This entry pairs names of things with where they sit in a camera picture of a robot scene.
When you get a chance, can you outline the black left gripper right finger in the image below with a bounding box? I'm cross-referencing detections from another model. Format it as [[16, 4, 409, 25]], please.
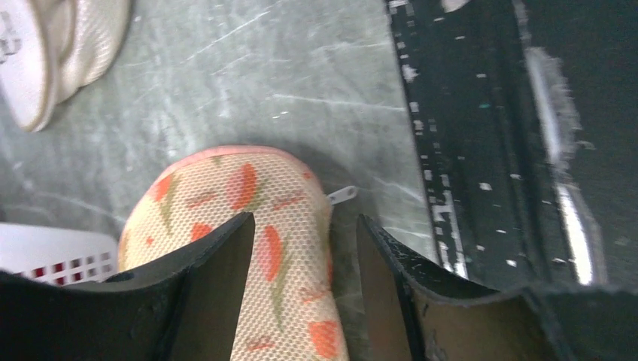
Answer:
[[356, 215, 637, 360]]

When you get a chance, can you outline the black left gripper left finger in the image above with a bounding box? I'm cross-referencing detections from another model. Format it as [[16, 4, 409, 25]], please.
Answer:
[[1, 213, 255, 360]]

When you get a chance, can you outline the floral peach mesh laundry bag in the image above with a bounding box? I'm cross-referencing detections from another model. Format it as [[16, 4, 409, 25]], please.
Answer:
[[118, 146, 348, 360]]

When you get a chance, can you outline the white plastic laundry basket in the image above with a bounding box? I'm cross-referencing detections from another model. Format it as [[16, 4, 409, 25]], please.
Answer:
[[1, 223, 117, 286]]

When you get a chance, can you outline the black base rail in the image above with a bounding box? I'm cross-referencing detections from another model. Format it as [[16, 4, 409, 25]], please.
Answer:
[[386, 1, 637, 290]]

